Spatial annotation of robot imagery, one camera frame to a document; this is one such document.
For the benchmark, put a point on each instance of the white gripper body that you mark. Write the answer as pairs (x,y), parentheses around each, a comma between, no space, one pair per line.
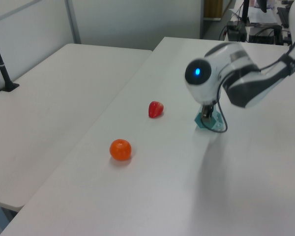
(207,103)

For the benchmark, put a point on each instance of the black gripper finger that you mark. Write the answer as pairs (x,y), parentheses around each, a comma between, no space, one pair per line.
(206,115)
(211,110)

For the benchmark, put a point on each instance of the teal block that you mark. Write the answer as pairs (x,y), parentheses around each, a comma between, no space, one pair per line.
(215,121)

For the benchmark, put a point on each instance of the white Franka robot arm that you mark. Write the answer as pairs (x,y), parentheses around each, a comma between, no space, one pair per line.
(245,83)

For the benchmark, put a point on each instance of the red toy strawberry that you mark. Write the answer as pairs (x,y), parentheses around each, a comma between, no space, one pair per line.
(156,109)

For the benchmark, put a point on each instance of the small black electronics box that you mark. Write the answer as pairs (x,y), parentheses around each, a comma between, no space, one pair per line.
(236,30)

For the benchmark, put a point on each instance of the wide black electronics box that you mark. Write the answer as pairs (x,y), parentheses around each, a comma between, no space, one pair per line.
(265,33)

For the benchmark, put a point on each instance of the orange toy tangerine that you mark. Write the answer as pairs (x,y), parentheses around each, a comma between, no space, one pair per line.
(120,149)

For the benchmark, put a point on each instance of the wooden cabinet panel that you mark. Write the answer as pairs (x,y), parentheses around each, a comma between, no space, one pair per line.
(212,8)

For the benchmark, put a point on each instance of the black monitor stand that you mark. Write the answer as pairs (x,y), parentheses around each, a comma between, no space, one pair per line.
(245,9)

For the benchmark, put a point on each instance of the white paper sheets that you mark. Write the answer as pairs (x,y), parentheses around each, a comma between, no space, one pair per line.
(261,15)

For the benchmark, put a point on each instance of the black keyboard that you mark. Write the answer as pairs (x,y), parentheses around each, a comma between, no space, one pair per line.
(282,16)

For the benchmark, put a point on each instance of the black pole with base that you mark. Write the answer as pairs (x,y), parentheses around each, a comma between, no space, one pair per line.
(2,68)

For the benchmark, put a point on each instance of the grey partition post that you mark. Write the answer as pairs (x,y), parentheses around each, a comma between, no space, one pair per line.
(72,22)

